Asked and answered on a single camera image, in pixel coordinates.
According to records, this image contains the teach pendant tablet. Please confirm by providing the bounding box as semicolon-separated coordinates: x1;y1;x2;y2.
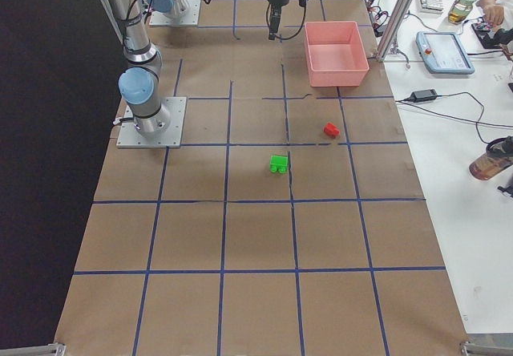
415;31;475;75

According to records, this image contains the green yellow figurine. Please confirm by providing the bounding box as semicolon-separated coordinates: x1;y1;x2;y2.
447;0;477;24

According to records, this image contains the person hand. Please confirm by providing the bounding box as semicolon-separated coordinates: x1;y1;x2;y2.
482;3;504;27

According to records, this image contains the red toy block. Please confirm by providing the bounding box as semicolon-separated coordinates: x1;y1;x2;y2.
323;123;341;139

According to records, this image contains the aluminium frame post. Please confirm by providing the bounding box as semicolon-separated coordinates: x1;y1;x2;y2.
375;0;412;62

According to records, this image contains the black power adapter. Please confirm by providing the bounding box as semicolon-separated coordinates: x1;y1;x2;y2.
407;89;438;103

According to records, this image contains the pink plastic box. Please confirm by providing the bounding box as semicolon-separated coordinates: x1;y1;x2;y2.
305;21;370;87

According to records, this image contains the brown water bottle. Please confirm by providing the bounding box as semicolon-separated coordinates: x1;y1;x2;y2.
469;136;512;180

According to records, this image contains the green toy block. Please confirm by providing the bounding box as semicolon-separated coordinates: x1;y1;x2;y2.
269;155;289;174

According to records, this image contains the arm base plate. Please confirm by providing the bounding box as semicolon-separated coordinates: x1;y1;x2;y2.
149;0;201;27
116;97;188;148

